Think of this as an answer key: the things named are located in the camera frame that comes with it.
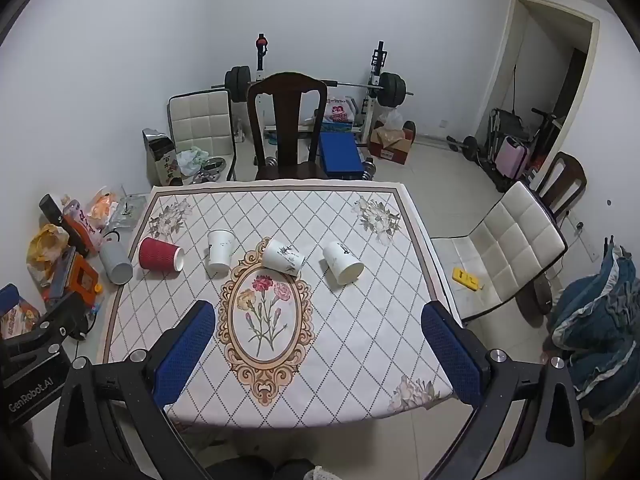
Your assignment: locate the grey folding cart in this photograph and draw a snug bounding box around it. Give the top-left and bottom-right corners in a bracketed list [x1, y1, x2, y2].
[487, 107, 524, 161]

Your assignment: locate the orange snack packet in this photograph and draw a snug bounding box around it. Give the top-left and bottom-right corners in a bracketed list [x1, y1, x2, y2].
[0, 300, 41, 341]

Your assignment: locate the yellow plastic bag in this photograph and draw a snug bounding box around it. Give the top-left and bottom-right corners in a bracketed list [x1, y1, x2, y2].
[27, 224, 71, 286]

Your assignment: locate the white door frame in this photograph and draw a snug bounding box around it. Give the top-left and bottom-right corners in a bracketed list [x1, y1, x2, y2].
[487, 0, 601, 162]

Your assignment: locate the crumpled white plastic bag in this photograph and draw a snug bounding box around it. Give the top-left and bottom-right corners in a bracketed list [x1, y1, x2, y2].
[175, 145, 211, 176]

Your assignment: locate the white padded chair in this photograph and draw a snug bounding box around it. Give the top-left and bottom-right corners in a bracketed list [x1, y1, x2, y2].
[167, 88, 239, 184]
[429, 180, 569, 324]

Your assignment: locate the red snack packet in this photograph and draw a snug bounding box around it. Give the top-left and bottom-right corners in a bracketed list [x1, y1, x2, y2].
[62, 199, 101, 256]

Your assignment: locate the metal bowl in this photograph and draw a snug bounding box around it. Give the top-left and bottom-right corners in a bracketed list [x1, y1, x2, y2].
[192, 157, 226, 184]

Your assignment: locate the small black barbell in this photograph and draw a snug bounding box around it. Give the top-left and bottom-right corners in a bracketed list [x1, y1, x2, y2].
[446, 134, 484, 161]

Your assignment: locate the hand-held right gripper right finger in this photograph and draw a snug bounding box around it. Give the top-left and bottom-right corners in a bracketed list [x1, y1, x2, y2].
[421, 301, 586, 480]

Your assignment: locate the red and white plastic bag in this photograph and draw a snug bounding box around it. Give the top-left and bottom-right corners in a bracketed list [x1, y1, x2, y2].
[322, 98, 356, 124]

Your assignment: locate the grey cylindrical canister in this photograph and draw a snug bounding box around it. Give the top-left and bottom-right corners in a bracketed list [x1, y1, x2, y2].
[98, 240, 134, 284]

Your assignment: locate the yellow handheld device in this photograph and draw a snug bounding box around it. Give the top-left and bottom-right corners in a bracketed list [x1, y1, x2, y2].
[452, 267, 482, 289]

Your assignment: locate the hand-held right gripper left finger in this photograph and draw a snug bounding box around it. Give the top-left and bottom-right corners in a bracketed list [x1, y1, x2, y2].
[51, 300, 217, 480]

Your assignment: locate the pink suitcase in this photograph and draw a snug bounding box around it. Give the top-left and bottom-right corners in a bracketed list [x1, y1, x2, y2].
[494, 135, 530, 181]

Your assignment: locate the white squat rack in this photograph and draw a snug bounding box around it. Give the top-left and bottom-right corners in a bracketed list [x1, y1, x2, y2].
[252, 33, 389, 141]

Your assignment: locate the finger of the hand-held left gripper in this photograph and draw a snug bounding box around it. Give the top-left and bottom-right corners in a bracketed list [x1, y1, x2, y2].
[0, 292, 89, 361]
[0, 284, 22, 317]

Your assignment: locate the black scooter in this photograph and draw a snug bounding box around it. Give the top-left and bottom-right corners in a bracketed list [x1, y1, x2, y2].
[520, 107, 564, 171]

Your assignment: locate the white paper cup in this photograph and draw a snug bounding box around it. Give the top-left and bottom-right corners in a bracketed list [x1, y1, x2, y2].
[261, 238, 306, 277]
[322, 240, 365, 289]
[207, 229, 236, 275]

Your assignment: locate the orange box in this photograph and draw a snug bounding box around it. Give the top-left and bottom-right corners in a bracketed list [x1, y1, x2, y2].
[42, 252, 101, 306]

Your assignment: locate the blue weight bench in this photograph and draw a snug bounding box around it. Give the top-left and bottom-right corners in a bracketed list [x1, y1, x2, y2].
[318, 132, 362, 179]

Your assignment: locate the silver foil bag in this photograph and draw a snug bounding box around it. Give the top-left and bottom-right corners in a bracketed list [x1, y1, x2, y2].
[107, 194, 146, 231]

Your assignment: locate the orange plastic bag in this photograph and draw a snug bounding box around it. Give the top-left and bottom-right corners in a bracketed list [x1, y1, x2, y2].
[84, 187, 121, 229]

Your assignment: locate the red ribbed paper cup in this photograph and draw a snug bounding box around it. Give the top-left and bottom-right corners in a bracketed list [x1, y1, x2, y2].
[138, 236, 186, 274]

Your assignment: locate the black patterned paper bag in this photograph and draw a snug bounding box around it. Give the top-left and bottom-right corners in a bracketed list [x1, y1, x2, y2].
[142, 128, 176, 187]

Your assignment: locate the dark wooden chair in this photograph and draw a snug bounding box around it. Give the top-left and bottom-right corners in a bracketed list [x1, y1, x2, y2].
[515, 151, 589, 317]
[246, 72, 329, 182]

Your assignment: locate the brown cardboard box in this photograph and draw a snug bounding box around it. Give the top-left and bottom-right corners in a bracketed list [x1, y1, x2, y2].
[368, 122, 416, 166]

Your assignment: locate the floral printed tablecloth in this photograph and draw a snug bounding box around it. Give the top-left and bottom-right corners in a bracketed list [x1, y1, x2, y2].
[97, 180, 463, 429]

